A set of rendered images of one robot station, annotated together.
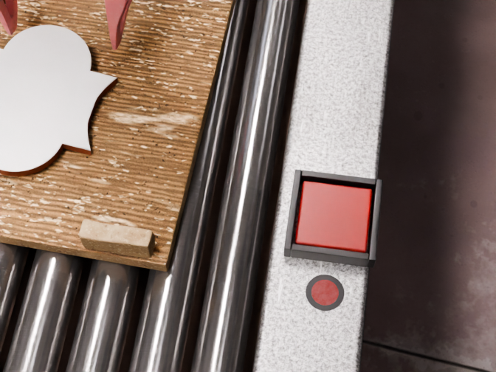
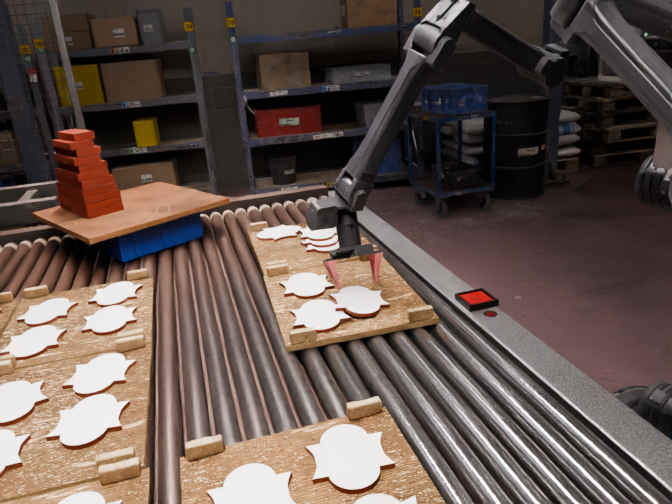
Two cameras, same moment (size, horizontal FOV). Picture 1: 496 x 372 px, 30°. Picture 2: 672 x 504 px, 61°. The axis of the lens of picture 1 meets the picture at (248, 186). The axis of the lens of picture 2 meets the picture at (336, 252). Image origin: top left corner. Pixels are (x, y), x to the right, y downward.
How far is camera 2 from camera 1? 0.99 m
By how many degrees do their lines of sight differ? 45
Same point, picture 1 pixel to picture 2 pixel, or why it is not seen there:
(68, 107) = (373, 298)
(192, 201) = not seen: hidden behind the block
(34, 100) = (361, 299)
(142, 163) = (407, 304)
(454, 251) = not seen: hidden behind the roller
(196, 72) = (403, 286)
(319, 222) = (473, 299)
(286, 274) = (475, 314)
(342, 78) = (445, 280)
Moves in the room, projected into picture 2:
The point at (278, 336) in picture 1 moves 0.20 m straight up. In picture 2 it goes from (487, 324) to (489, 240)
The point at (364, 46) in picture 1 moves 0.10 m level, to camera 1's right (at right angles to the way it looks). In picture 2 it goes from (445, 274) to (474, 265)
